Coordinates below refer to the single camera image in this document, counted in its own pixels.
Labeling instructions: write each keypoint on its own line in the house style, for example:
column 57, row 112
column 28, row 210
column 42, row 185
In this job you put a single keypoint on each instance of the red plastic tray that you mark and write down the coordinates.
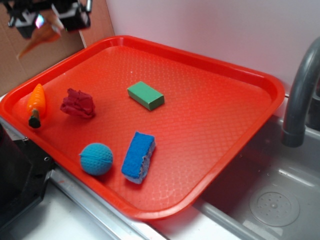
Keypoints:
column 211, row 110

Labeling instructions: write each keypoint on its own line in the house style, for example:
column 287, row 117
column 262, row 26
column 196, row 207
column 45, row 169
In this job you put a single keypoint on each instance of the blue sponge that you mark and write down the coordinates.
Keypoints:
column 137, row 160

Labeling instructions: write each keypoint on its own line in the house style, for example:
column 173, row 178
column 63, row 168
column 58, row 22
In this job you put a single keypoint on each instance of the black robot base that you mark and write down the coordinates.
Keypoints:
column 24, row 171

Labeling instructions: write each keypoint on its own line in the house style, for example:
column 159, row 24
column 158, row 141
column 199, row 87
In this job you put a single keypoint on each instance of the brown cardboard panel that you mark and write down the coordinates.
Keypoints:
column 15, row 71

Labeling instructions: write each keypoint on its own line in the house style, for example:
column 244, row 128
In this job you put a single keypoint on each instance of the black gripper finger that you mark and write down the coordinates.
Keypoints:
column 73, row 15
column 24, row 22

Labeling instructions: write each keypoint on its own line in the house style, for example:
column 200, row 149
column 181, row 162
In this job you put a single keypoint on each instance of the grey sink basin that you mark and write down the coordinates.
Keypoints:
column 265, row 161

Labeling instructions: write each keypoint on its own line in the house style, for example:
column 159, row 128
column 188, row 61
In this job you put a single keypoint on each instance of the beige conch shell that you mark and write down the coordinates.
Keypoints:
column 48, row 28

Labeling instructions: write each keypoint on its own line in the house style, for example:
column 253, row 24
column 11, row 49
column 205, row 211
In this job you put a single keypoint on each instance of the round sink drain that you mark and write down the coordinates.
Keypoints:
column 274, row 206

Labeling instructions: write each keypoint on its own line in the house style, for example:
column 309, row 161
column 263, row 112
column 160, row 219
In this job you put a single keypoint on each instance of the green rectangular block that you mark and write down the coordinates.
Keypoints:
column 146, row 96

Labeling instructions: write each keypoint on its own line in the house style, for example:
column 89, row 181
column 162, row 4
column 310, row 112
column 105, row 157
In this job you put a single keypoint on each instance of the orange toy carrot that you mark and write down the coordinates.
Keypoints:
column 36, row 106

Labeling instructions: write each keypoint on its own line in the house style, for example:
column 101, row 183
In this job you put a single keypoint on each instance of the red cloth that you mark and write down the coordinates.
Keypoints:
column 78, row 104

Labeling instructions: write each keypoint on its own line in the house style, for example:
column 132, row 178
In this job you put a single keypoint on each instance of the grey faucet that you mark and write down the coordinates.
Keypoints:
column 303, row 105

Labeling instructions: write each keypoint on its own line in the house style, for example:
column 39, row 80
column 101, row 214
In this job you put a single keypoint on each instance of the blue textured ball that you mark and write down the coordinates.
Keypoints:
column 96, row 159

